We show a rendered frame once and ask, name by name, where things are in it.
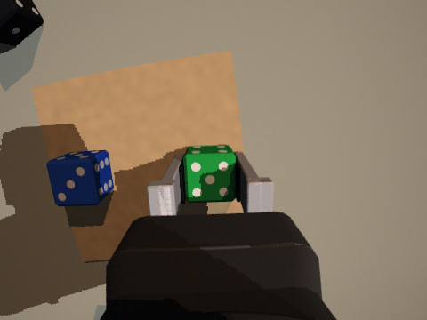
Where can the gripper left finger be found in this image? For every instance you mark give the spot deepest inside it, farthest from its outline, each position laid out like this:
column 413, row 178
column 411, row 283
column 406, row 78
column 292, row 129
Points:
column 166, row 196

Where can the green die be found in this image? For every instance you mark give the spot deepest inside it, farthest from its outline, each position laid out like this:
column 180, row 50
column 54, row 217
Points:
column 209, row 174

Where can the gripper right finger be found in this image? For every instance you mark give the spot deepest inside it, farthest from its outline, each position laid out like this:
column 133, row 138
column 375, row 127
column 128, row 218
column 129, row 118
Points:
column 255, row 194

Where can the blue die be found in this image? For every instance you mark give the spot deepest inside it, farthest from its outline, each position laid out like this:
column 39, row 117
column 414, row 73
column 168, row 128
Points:
column 80, row 178

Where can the tan flat mat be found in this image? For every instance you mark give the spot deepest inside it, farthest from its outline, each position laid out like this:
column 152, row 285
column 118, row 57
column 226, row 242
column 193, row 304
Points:
column 143, row 116

